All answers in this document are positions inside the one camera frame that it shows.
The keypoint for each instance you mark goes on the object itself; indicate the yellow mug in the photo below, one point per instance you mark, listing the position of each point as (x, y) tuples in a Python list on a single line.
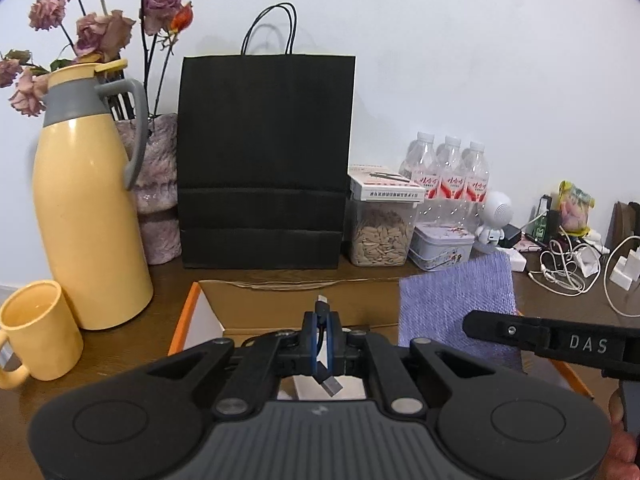
[(37, 330)]

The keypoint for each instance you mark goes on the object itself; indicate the person's right hand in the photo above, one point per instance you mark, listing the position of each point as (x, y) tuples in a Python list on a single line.
[(625, 455)]

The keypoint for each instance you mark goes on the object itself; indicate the printed metal tin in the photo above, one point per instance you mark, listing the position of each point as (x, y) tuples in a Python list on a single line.
[(440, 250)]

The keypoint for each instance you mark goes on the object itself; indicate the dark green labelled bottle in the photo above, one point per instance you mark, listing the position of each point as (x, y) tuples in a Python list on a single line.
[(547, 220)]

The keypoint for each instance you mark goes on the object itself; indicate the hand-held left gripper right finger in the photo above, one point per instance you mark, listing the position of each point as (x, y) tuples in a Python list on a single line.
[(336, 345)]

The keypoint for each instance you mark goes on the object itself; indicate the white power adapter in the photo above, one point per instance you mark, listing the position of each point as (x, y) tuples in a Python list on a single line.
[(516, 261)]

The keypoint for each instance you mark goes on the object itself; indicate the pink fuzzy vase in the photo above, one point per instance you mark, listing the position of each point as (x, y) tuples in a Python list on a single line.
[(160, 200)]

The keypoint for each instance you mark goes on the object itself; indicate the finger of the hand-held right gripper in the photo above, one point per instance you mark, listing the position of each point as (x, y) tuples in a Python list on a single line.
[(500, 329)]

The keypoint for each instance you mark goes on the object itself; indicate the yellow thermos jug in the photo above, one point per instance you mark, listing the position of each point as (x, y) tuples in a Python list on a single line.
[(85, 210)]

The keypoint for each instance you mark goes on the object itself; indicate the black power adapter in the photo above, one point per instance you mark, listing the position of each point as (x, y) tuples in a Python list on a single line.
[(512, 236)]

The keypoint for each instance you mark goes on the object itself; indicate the pink patterned pouch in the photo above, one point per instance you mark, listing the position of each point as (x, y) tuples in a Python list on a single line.
[(529, 246)]

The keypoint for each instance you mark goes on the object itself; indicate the purple burlap pouch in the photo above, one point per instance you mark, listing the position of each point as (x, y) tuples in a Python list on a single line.
[(455, 300)]

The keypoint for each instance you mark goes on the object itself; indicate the red label water bottle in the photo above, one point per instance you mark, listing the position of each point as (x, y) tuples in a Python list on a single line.
[(450, 175), (476, 180), (422, 170)]

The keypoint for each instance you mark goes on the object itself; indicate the brown paper bag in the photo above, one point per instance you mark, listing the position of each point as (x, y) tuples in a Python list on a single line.
[(627, 225)]

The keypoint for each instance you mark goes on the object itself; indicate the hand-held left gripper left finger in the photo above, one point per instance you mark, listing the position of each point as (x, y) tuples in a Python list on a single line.
[(309, 345)]

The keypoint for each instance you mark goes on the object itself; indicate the yellow snack packet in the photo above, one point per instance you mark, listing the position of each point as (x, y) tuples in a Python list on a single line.
[(575, 207)]

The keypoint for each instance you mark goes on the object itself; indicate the clear seed container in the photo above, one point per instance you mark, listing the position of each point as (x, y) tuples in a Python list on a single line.
[(382, 237)]

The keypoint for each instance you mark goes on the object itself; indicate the white robot speaker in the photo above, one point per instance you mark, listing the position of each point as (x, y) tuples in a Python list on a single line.
[(495, 215)]

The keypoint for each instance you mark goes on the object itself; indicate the red cardboard box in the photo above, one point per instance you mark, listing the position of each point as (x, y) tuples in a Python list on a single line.
[(260, 305)]

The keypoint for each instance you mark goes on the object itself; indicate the dried rose bouquet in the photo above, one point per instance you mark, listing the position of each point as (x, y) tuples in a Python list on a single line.
[(100, 30)]

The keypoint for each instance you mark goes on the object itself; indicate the white printed small box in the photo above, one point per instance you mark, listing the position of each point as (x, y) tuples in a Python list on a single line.
[(385, 182)]

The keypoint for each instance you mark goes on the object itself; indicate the black paper bag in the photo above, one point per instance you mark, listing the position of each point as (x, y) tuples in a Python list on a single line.
[(265, 160)]

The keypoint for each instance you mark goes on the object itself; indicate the white charger block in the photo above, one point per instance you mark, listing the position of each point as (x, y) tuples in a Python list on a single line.
[(627, 270)]

